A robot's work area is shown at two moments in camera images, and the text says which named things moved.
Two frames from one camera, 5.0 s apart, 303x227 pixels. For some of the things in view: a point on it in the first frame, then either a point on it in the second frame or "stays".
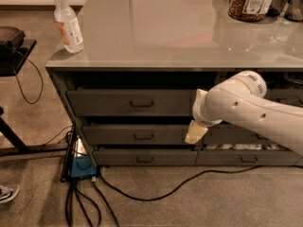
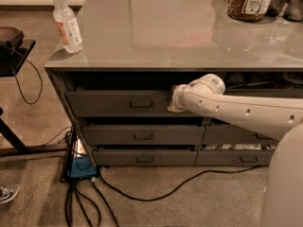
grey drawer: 95,103 stays
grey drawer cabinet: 147,51 stays
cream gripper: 198,110 → 177,96
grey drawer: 224,133 stays
